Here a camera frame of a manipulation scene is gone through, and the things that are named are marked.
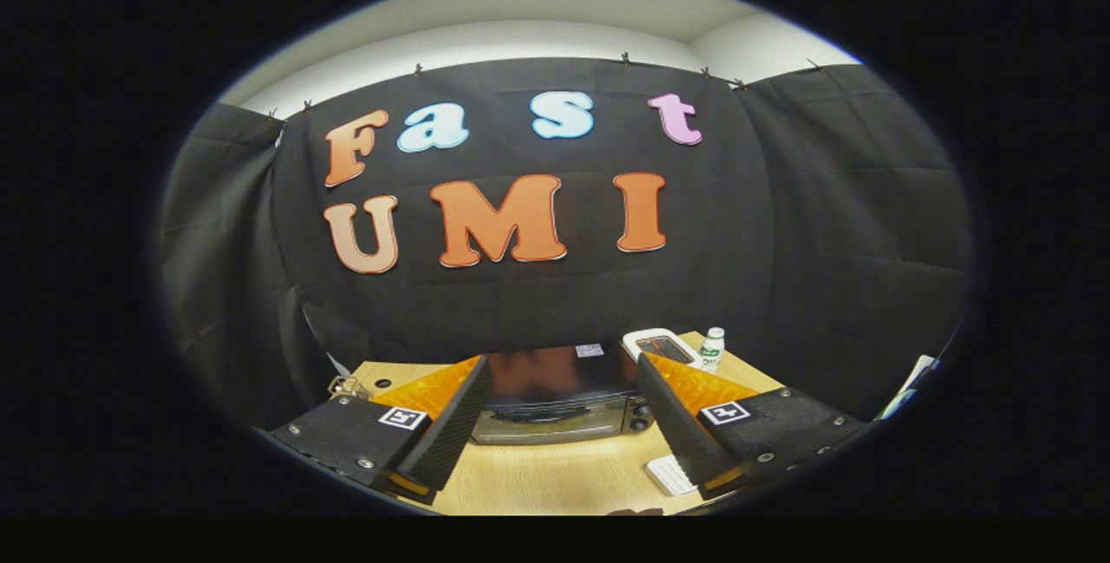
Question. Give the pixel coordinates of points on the white plastic tray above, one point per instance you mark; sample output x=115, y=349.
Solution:
x=668, y=478

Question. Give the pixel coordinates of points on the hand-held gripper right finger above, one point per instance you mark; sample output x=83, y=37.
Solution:
x=672, y=424

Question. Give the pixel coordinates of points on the white toaster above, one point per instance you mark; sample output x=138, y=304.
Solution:
x=646, y=342

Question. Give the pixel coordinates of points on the black toaster oven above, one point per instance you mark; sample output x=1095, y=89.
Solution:
x=564, y=385

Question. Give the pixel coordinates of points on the small white bottle green label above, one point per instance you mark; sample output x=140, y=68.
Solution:
x=713, y=350

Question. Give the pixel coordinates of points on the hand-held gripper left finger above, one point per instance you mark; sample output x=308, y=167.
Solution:
x=451, y=424

